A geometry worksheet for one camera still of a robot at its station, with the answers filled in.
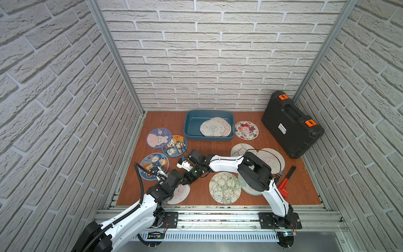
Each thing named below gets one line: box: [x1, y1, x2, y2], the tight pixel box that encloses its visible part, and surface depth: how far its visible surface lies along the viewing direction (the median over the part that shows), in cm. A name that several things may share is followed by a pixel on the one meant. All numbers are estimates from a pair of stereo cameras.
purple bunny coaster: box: [145, 127, 173, 150], surface depth 107 cm
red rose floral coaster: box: [235, 120, 260, 141], surface depth 112 cm
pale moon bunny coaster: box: [256, 147, 286, 175], surface depth 96 cm
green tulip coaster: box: [208, 171, 242, 205], surface depth 85 cm
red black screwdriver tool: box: [278, 165, 297, 198], surface depth 87 cm
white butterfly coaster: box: [199, 117, 226, 138], surface depth 112 cm
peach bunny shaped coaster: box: [217, 117, 232, 138], surface depth 112 cm
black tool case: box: [261, 90, 325, 160], surface depth 89 cm
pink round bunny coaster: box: [166, 183, 191, 206], surface depth 83 cm
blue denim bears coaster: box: [161, 134, 188, 158], surface depth 103 cm
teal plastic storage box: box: [183, 110, 236, 142], surface depth 113 cm
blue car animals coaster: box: [139, 152, 170, 182], surface depth 94 cm
